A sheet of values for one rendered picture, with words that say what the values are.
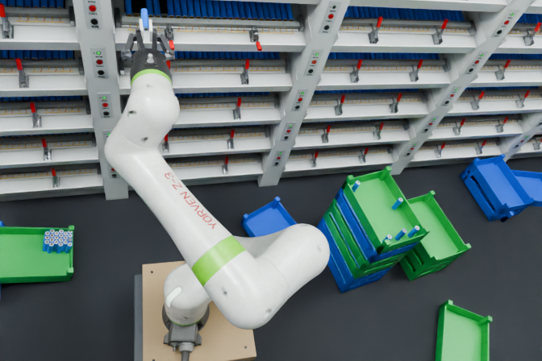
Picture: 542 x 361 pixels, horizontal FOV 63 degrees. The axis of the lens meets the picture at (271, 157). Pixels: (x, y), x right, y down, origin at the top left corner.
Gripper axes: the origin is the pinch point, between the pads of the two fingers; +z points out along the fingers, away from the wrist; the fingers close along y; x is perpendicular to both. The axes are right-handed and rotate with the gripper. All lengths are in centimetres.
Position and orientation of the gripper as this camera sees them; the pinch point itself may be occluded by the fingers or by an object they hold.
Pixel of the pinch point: (146, 30)
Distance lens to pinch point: 128.0
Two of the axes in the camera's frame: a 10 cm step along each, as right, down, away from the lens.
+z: -2.4, -6.9, 6.8
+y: -9.6, 0.5, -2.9
